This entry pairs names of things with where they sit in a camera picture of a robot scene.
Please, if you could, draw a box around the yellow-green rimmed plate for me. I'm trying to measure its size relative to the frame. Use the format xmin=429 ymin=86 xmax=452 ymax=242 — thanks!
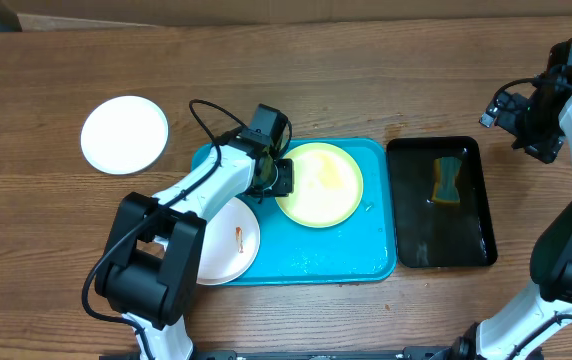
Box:
xmin=276 ymin=142 xmax=364 ymax=228

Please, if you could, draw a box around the white plate with red stain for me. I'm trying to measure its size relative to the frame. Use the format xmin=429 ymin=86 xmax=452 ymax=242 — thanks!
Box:
xmin=197 ymin=198 xmax=261 ymax=286

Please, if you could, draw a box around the green yellow sponge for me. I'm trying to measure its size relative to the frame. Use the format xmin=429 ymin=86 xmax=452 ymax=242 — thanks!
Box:
xmin=431 ymin=157 xmax=462 ymax=205

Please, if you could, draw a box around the white round plate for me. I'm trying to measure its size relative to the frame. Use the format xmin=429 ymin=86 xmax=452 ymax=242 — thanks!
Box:
xmin=80 ymin=96 xmax=169 ymax=175

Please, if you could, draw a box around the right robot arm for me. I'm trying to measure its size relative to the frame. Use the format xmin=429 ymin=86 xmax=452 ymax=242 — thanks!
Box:
xmin=433 ymin=39 xmax=572 ymax=360

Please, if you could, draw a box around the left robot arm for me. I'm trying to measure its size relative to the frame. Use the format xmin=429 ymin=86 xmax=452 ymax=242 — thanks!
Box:
xmin=81 ymin=104 xmax=293 ymax=359

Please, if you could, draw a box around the blue plastic tray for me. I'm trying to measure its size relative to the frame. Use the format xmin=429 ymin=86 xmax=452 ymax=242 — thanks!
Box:
xmin=189 ymin=137 xmax=398 ymax=287

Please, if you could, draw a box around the black rectangular water tray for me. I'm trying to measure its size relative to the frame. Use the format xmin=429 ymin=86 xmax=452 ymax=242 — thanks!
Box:
xmin=386 ymin=136 xmax=498 ymax=268

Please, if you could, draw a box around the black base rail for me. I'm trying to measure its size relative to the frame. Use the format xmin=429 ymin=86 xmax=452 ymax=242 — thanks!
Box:
xmin=100 ymin=344 xmax=467 ymax=360

